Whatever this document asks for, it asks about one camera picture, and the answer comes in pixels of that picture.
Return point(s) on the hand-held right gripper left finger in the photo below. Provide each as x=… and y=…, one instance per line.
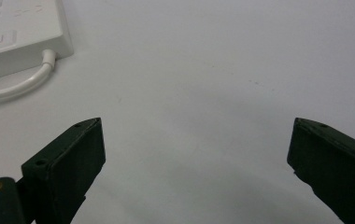
x=63, y=168

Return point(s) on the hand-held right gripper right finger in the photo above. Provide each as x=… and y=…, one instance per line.
x=334, y=165

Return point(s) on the white power strip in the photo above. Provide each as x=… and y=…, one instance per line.
x=17, y=34

